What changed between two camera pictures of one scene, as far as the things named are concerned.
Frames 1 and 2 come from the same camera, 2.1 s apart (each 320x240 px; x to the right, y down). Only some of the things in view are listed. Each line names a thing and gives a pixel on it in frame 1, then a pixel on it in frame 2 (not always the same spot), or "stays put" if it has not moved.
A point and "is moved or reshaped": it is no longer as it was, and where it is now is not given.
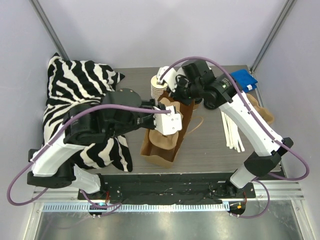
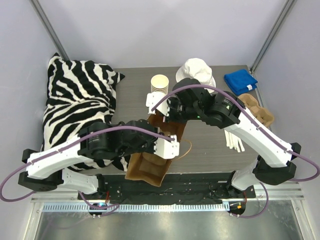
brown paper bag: (162, 149) is moved or reshaped
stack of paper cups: (157, 89) stays put
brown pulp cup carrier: (167, 142) is moved or reshaped
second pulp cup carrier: (266, 113) stays put
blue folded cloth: (246, 81) stays put
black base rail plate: (169, 188) stays put
